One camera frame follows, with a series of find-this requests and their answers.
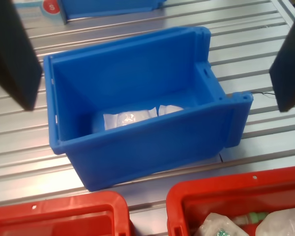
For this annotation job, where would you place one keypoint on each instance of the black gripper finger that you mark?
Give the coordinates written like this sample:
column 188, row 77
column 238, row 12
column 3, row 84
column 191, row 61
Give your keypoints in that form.
column 12, row 54
column 290, row 73

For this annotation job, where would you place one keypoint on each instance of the light blue glove box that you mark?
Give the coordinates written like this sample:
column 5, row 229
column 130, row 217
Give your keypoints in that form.
column 39, row 11

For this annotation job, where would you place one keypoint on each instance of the red crate with bandages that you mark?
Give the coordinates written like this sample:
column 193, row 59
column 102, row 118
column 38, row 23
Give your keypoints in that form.
column 64, row 214

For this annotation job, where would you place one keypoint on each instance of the blue bin with medical packs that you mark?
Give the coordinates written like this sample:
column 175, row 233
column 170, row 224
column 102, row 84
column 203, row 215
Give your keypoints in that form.
column 108, row 8

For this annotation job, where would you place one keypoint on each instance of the red crate with syringe packs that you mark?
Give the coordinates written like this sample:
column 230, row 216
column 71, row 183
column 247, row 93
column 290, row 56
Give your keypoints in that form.
column 236, row 186

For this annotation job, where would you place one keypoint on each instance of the clear wrapped white bandage roll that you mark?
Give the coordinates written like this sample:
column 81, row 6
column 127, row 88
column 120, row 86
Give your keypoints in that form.
column 127, row 118

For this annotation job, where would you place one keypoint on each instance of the blue storage bin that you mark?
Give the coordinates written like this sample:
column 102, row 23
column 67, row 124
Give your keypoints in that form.
column 142, row 152

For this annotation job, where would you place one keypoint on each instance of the packed green syringe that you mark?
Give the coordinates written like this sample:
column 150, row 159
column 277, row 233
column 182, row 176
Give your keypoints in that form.
column 218, row 226

